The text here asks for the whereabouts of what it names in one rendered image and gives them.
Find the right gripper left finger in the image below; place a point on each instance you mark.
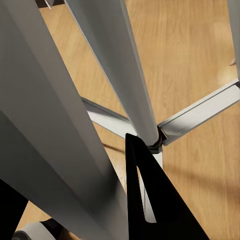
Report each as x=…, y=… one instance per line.
x=12, y=207

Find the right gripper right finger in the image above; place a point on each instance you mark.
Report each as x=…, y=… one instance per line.
x=174, y=219

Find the camera tripod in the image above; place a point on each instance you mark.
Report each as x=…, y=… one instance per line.
x=50, y=151

